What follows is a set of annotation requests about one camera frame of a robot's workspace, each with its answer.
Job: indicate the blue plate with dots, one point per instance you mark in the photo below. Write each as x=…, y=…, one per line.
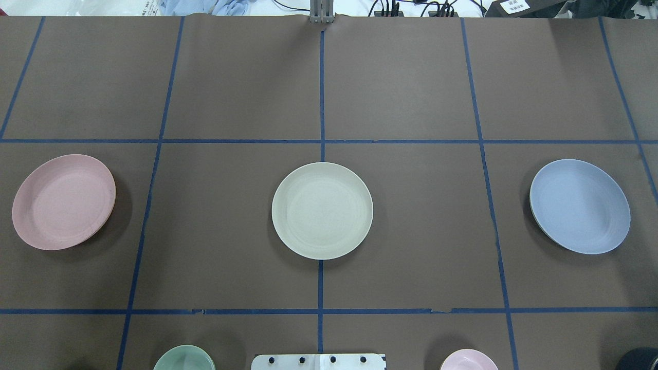
x=580, y=207

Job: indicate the pink plate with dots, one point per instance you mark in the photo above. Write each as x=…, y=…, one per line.
x=64, y=202

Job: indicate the cream plate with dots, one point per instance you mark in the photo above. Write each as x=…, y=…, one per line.
x=322, y=210

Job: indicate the pink bowl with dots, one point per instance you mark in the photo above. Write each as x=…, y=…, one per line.
x=468, y=359

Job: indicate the green bowl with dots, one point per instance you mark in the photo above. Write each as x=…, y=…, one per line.
x=185, y=357

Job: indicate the blue cloth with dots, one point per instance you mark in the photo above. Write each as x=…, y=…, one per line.
x=221, y=8

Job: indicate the dark blue pot with lid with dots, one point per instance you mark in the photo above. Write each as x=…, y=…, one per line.
x=639, y=358

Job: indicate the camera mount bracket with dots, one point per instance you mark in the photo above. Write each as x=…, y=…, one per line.
x=321, y=11

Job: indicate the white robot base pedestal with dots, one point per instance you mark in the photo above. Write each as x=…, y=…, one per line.
x=320, y=361

